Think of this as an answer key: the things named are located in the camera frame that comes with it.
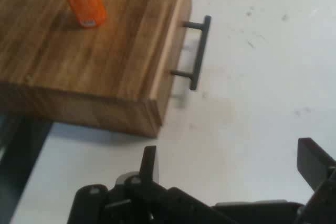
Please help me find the wooden drawer cabinet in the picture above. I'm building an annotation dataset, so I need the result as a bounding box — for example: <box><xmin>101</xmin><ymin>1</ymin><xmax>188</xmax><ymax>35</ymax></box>
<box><xmin>0</xmin><ymin>0</ymin><xmax>194</xmax><ymax>138</ymax></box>

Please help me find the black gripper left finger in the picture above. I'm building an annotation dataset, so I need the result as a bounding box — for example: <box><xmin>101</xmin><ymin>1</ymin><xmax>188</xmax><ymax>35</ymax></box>
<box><xmin>67</xmin><ymin>145</ymin><xmax>233</xmax><ymax>224</ymax></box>

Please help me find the dark grey bar drawer handle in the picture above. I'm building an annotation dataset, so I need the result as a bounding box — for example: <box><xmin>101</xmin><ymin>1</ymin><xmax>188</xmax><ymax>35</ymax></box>
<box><xmin>170</xmin><ymin>15</ymin><xmax>212</xmax><ymax>91</ymax></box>

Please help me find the orange plastic bottle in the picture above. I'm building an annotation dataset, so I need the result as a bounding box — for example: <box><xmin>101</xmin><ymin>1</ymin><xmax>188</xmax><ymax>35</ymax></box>
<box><xmin>54</xmin><ymin>0</ymin><xmax>107</xmax><ymax>29</ymax></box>

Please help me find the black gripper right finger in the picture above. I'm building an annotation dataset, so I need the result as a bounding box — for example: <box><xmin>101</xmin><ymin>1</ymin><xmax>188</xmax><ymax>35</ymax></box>
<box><xmin>297</xmin><ymin>137</ymin><xmax>336</xmax><ymax>224</ymax></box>

